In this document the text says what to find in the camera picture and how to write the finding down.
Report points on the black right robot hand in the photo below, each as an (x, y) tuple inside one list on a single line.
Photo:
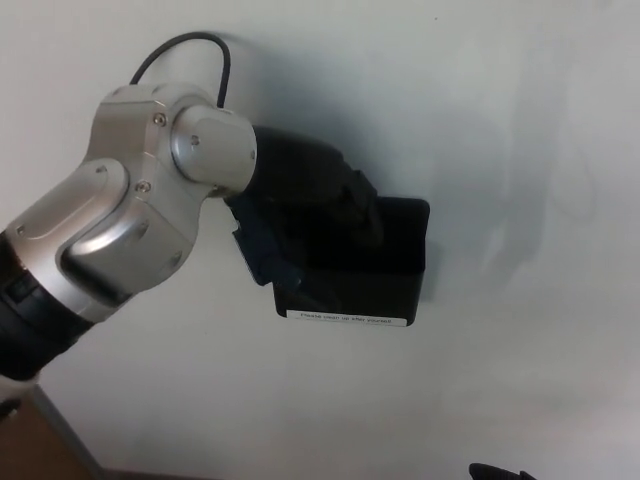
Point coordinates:
[(492, 472)]

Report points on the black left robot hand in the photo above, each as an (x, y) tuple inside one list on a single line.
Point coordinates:
[(300, 170)]

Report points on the black magnetic marker holder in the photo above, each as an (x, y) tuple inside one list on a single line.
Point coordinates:
[(380, 295)]

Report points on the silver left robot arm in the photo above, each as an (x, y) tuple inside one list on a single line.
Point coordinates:
[(130, 200)]

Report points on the white whiteboard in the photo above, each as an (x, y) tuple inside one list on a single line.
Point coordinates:
[(500, 150)]

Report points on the brown wooden panel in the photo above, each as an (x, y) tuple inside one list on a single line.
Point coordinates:
[(30, 445)]

